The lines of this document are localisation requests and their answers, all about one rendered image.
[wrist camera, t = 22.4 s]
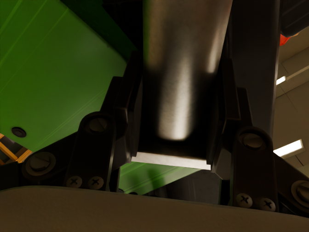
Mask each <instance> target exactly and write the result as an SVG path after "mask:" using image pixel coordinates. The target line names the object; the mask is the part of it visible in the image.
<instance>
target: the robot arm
mask: <svg viewBox="0 0 309 232"><path fill-rule="evenodd" d="M143 121H144V111H143V51H131V54H130V57H129V60H128V63H127V66H126V69H125V72H124V75H123V77H119V76H113V78H112V80H111V83H110V85H109V88H108V90H107V93H106V96H105V98H104V101H103V104H102V107H101V109H100V111H95V112H92V113H89V114H88V115H86V116H85V117H84V118H83V119H82V120H81V122H80V125H79V129H78V131H77V132H75V133H73V134H71V135H69V136H67V137H65V138H63V139H61V140H59V141H56V142H54V143H52V144H50V145H48V146H46V147H44V148H42V149H40V150H38V151H36V152H34V153H33V154H31V155H29V156H28V157H27V158H26V159H25V160H24V162H22V163H18V161H15V162H11V163H8V164H4V165H0V232H309V178H308V177H307V176H306V175H304V174H303V173H302V172H300V171H299V170H298V169H296V168H295V167H293V166H292V165H291V164H290V163H288V162H287V161H286V160H284V159H283V158H281V157H280V156H279V155H277V154H276V153H275V152H274V149H273V142H272V139H271V137H270V136H269V134H268V133H266V132H265V131H264V130H262V129H260V128H257V127H254V125H253V120H252V113H251V108H250V103H249V98H248V93H247V89H246V88H242V87H236V81H235V72H234V65H233V60H232V59H231V58H220V62H219V67H218V71H217V77H216V81H215V86H214V90H213V95H212V100H211V105H210V109H209V114H208V118H207V123H206V164H207V165H210V166H211V173H215V174H216V175H218V176H219V177H220V183H219V196H218V204H210V203H200V202H192V201H185V200H177V199H169V198H161V197H150V196H142V195H134V194H126V193H118V189H119V181H120V167H121V166H123V165H124V164H126V163H131V160H132V157H136V156H137V150H138V146H139V141H140V136H141V131H142V127H143Z"/></svg>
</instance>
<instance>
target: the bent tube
mask: <svg viewBox="0 0 309 232"><path fill-rule="evenodd" d="M232 2H233V0H143V111H144V121H143V127H142V131H141V136H140V141H139V146H138V150H137V156H136V157H132V160H131V161H133V162H144V163H153V164H161V165H169V166H178V167H186V168H198V169H206V170H211V166H210V165H207V164H206V123H207V118H208V114H209V109H210V105H211V100H212V95H213V90H214V86H215V81H216V77H217V71H218V67H219V62H220V58H221V53H222V49H223V43H224V39H225V34H226V30H227V26H228V21H229V15H230V11H231V6H232Z"/></svg>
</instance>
